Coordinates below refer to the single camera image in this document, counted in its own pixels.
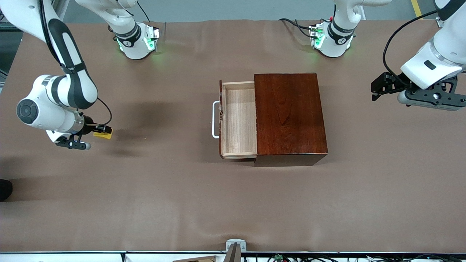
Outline yellow block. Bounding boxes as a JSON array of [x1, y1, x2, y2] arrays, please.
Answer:
[[92, 127, 114, 140]]

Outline wooden drawer with white handle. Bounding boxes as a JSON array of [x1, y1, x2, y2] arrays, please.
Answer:
[[212, 80, 258, 160]]

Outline brown table cover sheet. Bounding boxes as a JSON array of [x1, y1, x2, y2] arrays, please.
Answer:
[[0, 19, 466, 254]]

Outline yellow floor tape strip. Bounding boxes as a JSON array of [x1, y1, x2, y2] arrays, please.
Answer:
[[411, 0, 424, 20]]

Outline dark brown wooden cabinet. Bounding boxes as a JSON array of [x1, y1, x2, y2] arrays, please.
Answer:
[[254, 73, 329, 167]]

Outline black rounded object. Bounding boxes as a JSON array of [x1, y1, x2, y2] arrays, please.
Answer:
[[0, 179, 13, 202]]

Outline brown cardboard piece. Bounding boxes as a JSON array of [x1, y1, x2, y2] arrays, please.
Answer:
[[173, 255, 220, 262]]

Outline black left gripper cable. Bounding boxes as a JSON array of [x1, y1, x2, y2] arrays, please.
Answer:
[[382, 10, 438, 87]]

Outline black left arm base cables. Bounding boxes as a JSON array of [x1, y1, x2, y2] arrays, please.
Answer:
[[278, 17, 318, 39]]

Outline black right arm base cable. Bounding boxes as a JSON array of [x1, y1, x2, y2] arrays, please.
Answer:
[[136, 0, 152, 23]]

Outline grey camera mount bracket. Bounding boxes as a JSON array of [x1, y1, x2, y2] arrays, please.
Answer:
[[226, 238, 246, 262]]

